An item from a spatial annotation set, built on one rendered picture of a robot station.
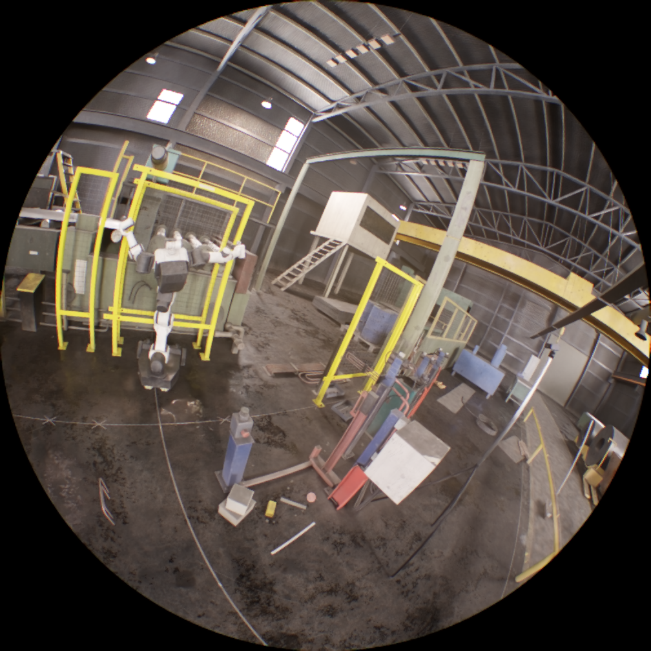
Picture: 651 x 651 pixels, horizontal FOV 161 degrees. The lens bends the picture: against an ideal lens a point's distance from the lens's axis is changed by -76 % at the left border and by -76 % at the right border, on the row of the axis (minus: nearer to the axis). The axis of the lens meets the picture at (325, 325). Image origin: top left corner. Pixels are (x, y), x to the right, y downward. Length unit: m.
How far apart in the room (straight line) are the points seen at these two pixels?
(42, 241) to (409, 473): 4.22
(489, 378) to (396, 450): 6.49
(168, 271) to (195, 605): 2.07
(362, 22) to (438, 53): 2.90
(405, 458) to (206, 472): 1.37
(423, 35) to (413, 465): 11.08
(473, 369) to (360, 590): 6.84
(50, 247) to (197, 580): 3.53
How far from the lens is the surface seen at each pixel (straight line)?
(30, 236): 3.78
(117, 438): 2.09
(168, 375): 2.40
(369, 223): 10.70
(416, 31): 10.67
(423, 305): 3.47
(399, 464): 1.37
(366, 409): 1.64
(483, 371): 7.65
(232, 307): 3.61
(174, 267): 1.77
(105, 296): 3.45
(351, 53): 8.06
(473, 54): 10.88
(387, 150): 5.38
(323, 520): 1.93
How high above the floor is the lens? 1.63
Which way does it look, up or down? 15 degrees down
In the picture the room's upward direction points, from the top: 23 degrees clockwise
